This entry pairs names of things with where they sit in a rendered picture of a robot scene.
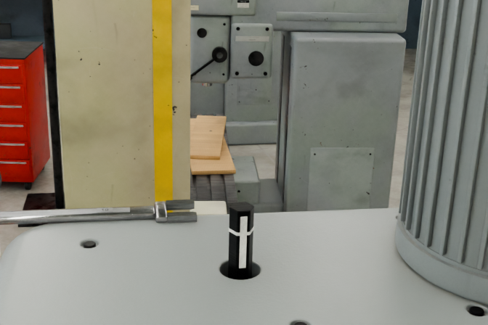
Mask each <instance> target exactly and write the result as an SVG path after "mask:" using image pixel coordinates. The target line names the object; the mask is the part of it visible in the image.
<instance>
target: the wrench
mask: <svg viewBox="0 0 488 325"><path fill-rule="evenodd" d="M191 209H195V202H194V200H193V199H179V200H166V201H165V202H164V201H160V202H155V203H154V206H153V205H150V206H131V207H93V208H73V209H54V210H16V211H0V225H9V224H28V223H63V222H81V221H116V220H134V219H152V218H155V221H156V223H166V222H167V221H168V223H187V222H197V213H196V212H175V213H167V210H191Z"/></svg>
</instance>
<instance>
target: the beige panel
mask: <svg viewBox="0 0 488 325"><path fill-rule="evenodd" d="M52 1H53V13H54V36H55V48H56V60H57V82H58V95H59V107H60V130H61V142H62V165H63V177H64V189H65V209H73V208H93V207H131V206H150V205H153V206H154V203H155V202H160V201H164V202H165V201H166V200H179V199H190V13H191V0H52Z"/></svg>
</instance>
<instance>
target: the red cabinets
mask: <svg viewBox="0 0 488 325"><path fill-rule="evenodd" d="M43 43H44V42H40V41H0V173H1V181H5V182H25V189H27V190H31V186H32V182H34V181H35V180H36V178H37V177H38V175H39V173H40V172H41V171H42V170H43V169H44V166H45V165H46V163H47V162H48V160H49V158H50V148H49V128H48V117H47V105H46V85H45V74H44V53H43Z"/></svg>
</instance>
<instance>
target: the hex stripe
mask: <svg viewBox="0 0 488 325"><path fill-rule="evenodd" d="M247 222H248V216H246V217H240V258H239V268H245V266H246V244H247Z"/></svg>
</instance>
